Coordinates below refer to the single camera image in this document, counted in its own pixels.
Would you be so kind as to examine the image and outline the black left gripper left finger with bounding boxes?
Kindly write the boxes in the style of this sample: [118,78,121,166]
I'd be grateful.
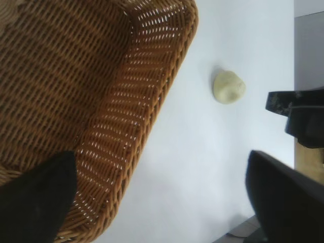
[0,150,78,243]

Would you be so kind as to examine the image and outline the brown woven wicker basket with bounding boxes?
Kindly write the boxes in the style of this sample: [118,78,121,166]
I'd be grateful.
[0,0,199,243]

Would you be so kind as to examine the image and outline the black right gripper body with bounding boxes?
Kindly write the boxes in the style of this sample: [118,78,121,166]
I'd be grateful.
[285,105,324,149]

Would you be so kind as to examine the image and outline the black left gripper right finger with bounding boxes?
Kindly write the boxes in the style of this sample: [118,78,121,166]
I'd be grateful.
[245,149,324,243]

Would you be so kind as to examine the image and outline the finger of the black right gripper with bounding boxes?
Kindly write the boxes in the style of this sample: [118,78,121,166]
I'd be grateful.
[265,87,324,117]

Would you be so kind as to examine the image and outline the pale yellow egg yolk pastry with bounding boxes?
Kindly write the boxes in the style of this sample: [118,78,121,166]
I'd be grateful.
[212,70,246,104]

